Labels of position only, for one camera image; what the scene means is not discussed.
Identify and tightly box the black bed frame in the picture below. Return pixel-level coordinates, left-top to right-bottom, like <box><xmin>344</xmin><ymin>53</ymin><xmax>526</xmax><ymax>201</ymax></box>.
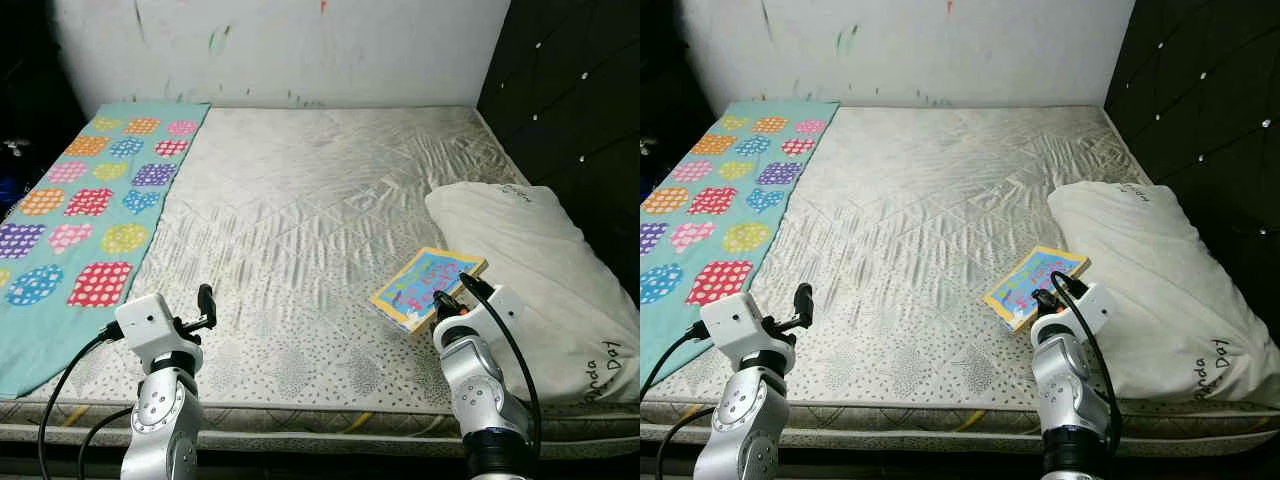
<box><xmin>640</xmin><ymin>438</ymin><xmax>1280</xmax><ymax>480</ymax></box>
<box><xmin>0</xmin><ymin>440</ymin><xmax>641</xmax><ymax>480</ymax></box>

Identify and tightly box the dark wardrobe with small knobs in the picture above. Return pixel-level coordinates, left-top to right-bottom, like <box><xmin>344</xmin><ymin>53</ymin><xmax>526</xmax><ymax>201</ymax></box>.
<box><xmin>1104</xmin><ymin>0</ymin><xmax>1280</xmax><ymax>336</ymax></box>
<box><xmin>477</xmin><ymin>0</ymin><xmax>641</xmax><ymax>301</ymax></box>

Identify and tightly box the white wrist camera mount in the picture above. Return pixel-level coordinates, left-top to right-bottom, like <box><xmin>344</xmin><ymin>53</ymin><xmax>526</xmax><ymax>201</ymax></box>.
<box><xmin>697</xmin><ymin>291</ymin><xmax>770</xmax><ymax>351</ymax></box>
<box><xmin>113</xmin><ymin>293</ymin><xmax>179</xmax><ymax>353</ymax></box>
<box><xmin>478</xmin><ymin>285</ymin><xmax>527</xmax><ymax>346</ymax></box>
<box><xmin>1072</xmin><ymin>282</ymin><xmax>1117</xmax><ymax>343</ymax></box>

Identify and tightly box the yellow-edged blue children's book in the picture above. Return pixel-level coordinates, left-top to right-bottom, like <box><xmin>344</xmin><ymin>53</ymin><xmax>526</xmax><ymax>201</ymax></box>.
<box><xmin>368</xmin><ymin>246</ymin><xmax>490</xmax><ymax>336</ymax></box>
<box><xmin>982</xmin><ymin>246</ymin><xmax>1092</xmax><ymax>335</ymax></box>

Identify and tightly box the grey quilted spotted mattress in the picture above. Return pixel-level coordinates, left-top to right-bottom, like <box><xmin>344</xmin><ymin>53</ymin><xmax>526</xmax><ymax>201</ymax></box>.
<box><xmin>640</xmin><ymin>105</ymin><xmax>1280</xmax><ymax>456</ymax></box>
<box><xmin>0</xmin><ymin>105</ymin><xmax>641</xmax><ymax>461</ymax></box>

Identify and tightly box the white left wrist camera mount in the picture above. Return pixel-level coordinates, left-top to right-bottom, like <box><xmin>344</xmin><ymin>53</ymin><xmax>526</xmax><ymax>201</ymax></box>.
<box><xmin>697</xmin><ymin>291</ymin><xmax>770</xmax><ymax>351</ymax></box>
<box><xmin>113</xmin><ymin>293</ymin><xmax>179</xmax><ymax>353</ymax></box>

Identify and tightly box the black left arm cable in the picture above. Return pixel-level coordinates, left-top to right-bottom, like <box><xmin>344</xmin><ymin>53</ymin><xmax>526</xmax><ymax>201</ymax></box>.
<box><xmin>38</xmin><ymin>324</ymin><xmax>136</xmax><ymax>480</ymax></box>
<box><xmin>640</xmin><ymin>322</ymin><xmax>721</xmax><ymax>480</ymax></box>

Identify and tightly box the white pillow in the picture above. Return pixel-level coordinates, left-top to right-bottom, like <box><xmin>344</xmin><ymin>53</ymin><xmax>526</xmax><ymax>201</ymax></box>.
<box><xmin>424</xmin><ymin>181</ymin><xmax>641</xmax><ymax>407</ymax></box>
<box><xmin>1046</xmin><ymin>180</ymin><xmax>1280</xmax><ymax>407</ymax></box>

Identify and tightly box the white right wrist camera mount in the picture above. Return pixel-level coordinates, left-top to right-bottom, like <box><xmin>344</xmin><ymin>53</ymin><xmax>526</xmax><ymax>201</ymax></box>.
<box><xmin>478</xmin><ymin>285</ymin><xmax>527</xmax><ymax>346</ymax></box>
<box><xmin>1072</xmin><ymin>282</ymin><xmax>1117</xmax><ymax>343</ymax></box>

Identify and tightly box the turquoise blanket with colourful shapes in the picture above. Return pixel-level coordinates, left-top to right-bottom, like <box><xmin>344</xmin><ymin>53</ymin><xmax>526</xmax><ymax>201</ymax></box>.
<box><xmin>0</xmin><ymin>100</ymin><xmax>212</xmax><ymax>399</ymax></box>
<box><xmin>640</xmin><ymin>100</ymin><xmax>841</xmax><ymax>387</ymax></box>

